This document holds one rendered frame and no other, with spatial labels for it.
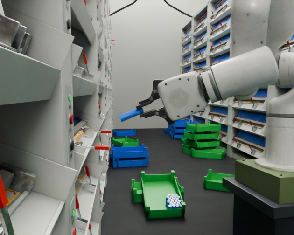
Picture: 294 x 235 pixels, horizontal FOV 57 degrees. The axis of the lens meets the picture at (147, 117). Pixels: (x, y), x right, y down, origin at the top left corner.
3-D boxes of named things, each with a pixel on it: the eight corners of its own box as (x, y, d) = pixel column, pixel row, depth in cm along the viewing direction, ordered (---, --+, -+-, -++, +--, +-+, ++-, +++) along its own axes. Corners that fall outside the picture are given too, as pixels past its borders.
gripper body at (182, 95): (199, 67, 61) (154, 85, 64) (214, 109, 62) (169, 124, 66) (200, 65, 68) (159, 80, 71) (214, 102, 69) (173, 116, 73)
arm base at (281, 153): (290, 159, 114) (293, 115, 112) (323, 171, 95) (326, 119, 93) (247, 159, 112) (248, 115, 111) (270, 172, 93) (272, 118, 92)
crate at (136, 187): (176, 188, 181) (176, 176, 180) (184, 200, 161) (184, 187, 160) (131, 190, 177) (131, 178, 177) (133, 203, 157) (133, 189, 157)
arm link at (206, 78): (209, 65, 60) (196, 71, 61) (222, 103, 61) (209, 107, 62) (209, 63, 68) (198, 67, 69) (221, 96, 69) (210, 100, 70)
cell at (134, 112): (120, 118, 69) (143, 108, 70) (118, 114, 71) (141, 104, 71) (122, 123, 70) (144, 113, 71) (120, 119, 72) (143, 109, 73)
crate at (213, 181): (252, 184, 188) (252, 173, 187) (251, 195, 170) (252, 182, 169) (208, 179, 200) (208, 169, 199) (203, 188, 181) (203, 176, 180)
